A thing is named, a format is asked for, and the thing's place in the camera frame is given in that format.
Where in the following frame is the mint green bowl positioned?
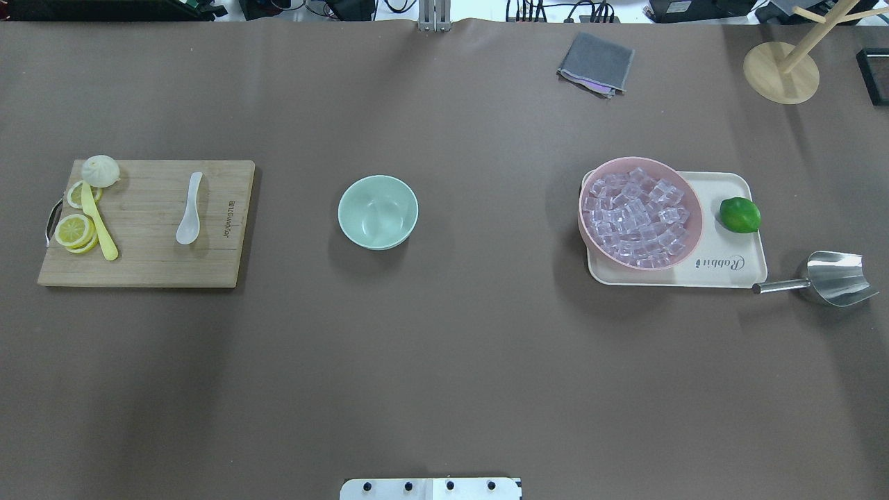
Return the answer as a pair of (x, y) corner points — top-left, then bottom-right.
(337, 174), (419, 251)

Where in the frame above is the bamboo cutting board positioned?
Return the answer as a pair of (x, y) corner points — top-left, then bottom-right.
(38, 160), (256, 288)

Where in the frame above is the pile of clear ice cubes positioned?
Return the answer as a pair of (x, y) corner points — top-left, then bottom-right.
(582, 167), (692, 269)

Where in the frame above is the grey folded cloth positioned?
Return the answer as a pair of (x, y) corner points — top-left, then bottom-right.
(556, 33), (635, 99)

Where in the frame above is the green lime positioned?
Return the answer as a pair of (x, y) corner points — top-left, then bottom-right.
(718, 197), (762, 234)

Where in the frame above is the wooden cup rack stand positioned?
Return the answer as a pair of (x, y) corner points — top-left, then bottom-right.
(743, 1), (888, 105)

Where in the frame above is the aluminium frame post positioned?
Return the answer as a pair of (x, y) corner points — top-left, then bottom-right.
(418, 0), (453, 33)

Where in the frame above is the lemon slices stack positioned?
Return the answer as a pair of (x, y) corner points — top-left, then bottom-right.
(54, 213), (99, 254)

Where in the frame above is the pink bowl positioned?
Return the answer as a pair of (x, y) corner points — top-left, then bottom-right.
(578, 156), (704, 272)

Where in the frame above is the black device on table edge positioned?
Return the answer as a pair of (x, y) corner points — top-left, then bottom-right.
(856, 47), (888, 106)

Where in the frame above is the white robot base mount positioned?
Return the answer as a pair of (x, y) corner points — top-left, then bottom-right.
(339, 476), (523, 499)

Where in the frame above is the white ceramic spoon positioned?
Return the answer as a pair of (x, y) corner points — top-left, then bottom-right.
(176, 172), (203, 246)

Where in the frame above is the stainless steel ice scoop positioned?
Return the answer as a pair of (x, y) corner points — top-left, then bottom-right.
(752, 250), (879, 308)

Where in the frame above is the cream plastic tray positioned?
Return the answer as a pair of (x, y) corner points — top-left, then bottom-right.
(587, 172), (767, 289)

